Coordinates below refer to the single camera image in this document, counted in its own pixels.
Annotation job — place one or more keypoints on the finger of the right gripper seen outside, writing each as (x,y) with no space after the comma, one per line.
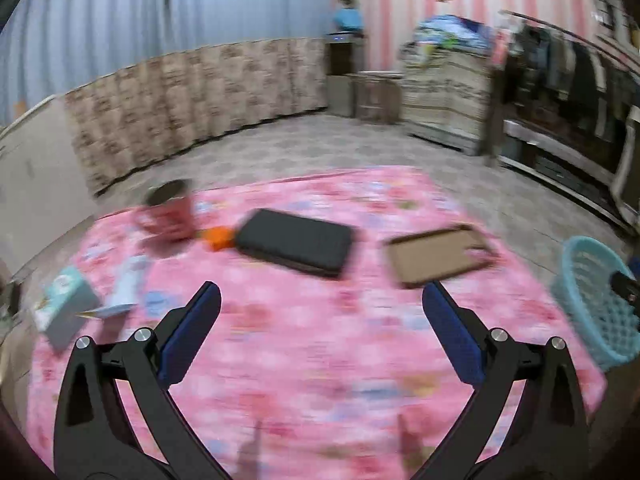
(625,287)

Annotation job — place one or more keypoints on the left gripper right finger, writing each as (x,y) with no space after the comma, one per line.
(526,418)

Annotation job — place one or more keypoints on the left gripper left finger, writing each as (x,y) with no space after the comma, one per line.
(116,418)

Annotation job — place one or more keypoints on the light blue plastic basket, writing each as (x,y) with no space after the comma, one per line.
(605,322)

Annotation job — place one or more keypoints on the teal tissue box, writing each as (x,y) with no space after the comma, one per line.
(59,316)

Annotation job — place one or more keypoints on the blue white mask packet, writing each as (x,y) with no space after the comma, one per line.
(127,290)

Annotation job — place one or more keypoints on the brown phone case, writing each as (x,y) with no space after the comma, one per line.
(419,258)

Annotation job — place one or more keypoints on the clothes rack with clothes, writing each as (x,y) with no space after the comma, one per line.
(567,89)

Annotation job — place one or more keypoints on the small orange piece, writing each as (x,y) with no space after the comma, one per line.
(218,238)

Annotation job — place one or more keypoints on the pink floral tablecloth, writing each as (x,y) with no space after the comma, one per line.
(304,377)

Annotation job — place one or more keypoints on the pink mug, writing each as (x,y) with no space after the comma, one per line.
(166,212)

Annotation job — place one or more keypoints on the white cabinet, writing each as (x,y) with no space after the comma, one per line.
(44,193)

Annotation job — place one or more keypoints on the cloth covered cabinet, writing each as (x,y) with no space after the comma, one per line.
(445,99)

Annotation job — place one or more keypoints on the black rectangular pouch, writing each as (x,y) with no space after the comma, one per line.
(307,245)

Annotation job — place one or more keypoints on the pile of bedding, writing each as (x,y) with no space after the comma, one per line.
(454,33)

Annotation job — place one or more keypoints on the small metal side table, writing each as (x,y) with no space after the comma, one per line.
(377,96)

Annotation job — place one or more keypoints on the water dispenser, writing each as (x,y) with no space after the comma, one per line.
(345,57)

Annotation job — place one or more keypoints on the blue covered plant pot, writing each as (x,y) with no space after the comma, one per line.
(347,17)

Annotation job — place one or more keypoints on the blue floral curtain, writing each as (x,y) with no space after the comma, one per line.
(144,80)

